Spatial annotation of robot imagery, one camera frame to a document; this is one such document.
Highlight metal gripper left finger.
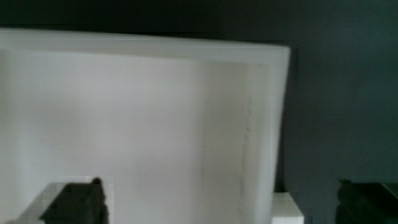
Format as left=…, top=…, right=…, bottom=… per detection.
left=39, top=178, right=110, bottom=224

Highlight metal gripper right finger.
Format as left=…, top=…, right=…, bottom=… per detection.
left=336, top=180, right=398, bottom=224

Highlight white drawer cabinet frame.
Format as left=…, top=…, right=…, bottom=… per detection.
left=0, top=28, right=290, bottom=224

